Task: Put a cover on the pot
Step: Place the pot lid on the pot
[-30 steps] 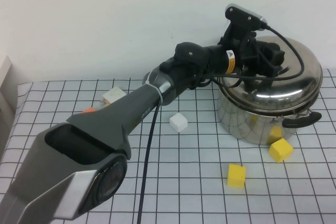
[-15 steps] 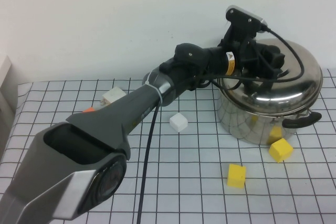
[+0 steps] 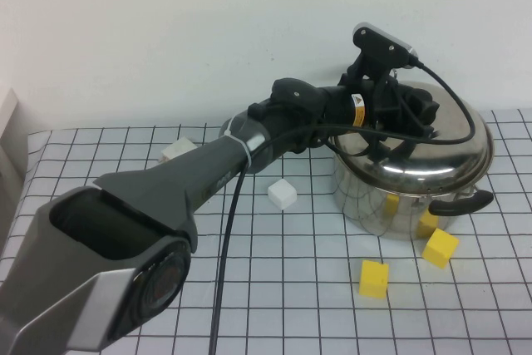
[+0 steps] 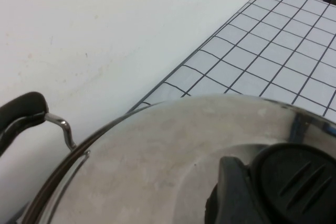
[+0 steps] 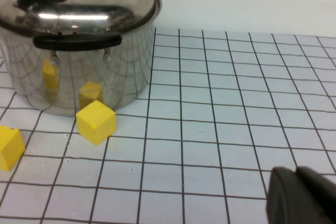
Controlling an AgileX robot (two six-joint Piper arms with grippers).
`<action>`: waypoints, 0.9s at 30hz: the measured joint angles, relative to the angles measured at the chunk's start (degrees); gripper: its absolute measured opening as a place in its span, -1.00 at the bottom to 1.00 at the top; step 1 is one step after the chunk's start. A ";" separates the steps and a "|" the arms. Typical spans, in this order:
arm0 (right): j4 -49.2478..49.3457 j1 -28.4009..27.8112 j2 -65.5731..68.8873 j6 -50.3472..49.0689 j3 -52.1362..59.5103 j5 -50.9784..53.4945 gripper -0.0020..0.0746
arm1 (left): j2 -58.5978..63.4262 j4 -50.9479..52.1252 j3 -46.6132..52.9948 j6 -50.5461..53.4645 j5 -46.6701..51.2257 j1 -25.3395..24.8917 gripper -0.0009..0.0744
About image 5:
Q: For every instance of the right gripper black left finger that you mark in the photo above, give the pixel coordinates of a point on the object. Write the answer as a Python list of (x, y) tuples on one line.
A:
[(286, 200)]

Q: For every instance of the yellow foam cube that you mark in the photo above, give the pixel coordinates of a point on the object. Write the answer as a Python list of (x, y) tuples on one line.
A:
[(10, 148), (95, 124)]

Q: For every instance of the white grid tablecloth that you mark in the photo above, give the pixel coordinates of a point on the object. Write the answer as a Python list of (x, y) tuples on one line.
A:
[(210, 129)]

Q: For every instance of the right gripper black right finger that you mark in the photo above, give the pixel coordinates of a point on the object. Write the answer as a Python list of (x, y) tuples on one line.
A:
[(324, 195)]

